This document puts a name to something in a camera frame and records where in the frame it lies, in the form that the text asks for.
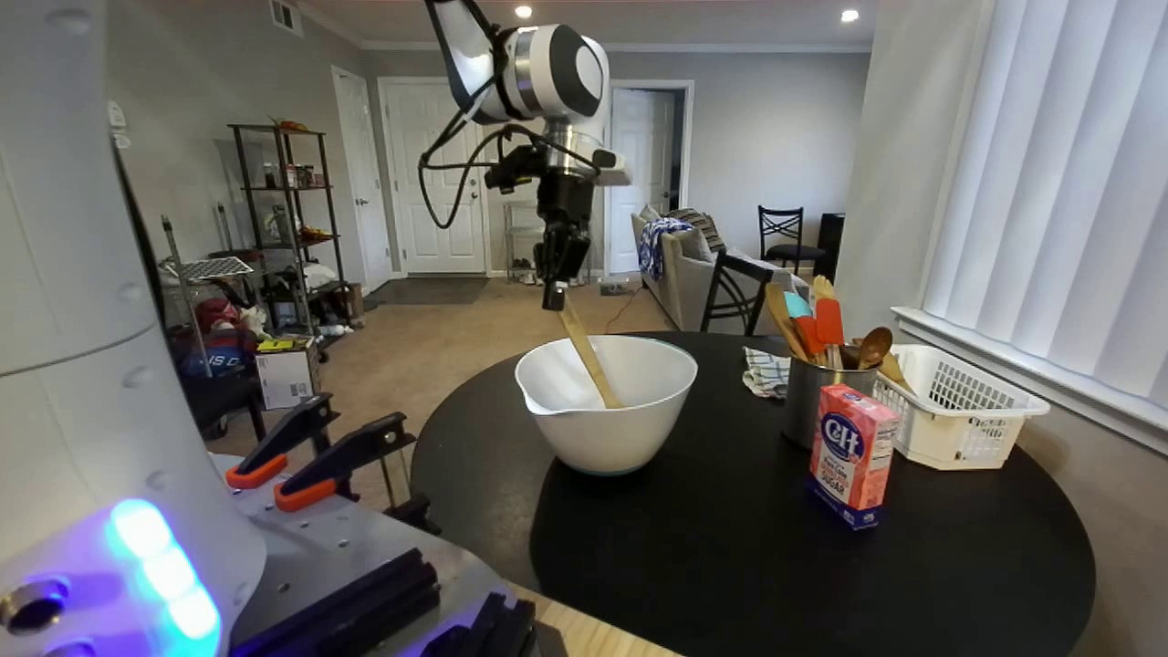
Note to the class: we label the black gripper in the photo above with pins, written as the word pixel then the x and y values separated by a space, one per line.
pixel 567 212

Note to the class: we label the slotted wooden spoon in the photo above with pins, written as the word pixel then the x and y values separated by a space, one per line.
pixel 593 362

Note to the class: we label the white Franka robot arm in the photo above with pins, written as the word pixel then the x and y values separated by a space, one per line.
pixel 76 244

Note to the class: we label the white mixing bowl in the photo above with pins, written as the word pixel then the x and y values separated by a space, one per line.
pixel 606 431

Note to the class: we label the brown round wooden spoon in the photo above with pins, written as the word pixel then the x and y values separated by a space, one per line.
pixel 874 350

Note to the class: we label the blue white patterned blanket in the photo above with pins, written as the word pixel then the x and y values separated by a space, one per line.
pixel 658 244

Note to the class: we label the grey sofa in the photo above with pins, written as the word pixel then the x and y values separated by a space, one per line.
pixel 682 278

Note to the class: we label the white interior door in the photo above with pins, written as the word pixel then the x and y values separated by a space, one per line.
pixel 652 168

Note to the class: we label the dark door mat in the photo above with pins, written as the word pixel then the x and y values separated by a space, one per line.
pixel 425 289

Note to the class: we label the black metal dining chair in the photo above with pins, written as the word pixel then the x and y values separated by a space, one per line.
pixel 736 292

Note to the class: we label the white closet door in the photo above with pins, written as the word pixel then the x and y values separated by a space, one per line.
pixel 359 184

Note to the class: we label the light wooden utensil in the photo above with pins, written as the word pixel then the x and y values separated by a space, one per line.
pixel 785 326

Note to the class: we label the teal silicone spatula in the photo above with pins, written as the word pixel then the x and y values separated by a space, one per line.
pixel 797 306

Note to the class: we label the red silicone spatula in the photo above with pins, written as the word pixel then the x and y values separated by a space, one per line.
pixel 823 330

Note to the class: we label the round recessed ceiling light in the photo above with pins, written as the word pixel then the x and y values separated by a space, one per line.
pixel 848 15
pixel 525 14

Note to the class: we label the metal utensil cup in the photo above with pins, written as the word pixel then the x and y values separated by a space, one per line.
pixel 803 404

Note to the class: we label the tall metal storage rack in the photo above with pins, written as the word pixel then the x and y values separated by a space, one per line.
pixel 287 222

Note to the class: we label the orange tipped black clamp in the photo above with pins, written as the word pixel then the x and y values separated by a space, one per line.
pixel 287 440
pixel 349 463

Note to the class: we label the white cardboard box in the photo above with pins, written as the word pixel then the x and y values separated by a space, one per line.
pixel 287 379

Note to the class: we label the pink sugar carton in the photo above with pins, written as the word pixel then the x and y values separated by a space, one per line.
pixel 851 457

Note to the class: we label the grey robot mounting plate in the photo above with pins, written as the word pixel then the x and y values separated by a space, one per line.
pixel 330 531

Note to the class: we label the black cluttered cart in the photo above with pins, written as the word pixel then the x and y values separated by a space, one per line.
pixel 212 351

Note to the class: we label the ceiling air vent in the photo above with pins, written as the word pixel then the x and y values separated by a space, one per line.
pixel 287 15

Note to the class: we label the black foam blocks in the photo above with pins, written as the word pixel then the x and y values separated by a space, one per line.
pixel 351 606

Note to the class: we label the white plastic basket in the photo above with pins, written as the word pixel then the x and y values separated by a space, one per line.
pixel 972 424

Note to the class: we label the white window sill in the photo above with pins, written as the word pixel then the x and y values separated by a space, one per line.
pixel 1036 379

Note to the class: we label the white vertical blinds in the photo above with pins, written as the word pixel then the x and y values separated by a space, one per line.
pixel 1060 184

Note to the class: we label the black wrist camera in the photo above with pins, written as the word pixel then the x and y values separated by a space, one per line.
pixel 516 168

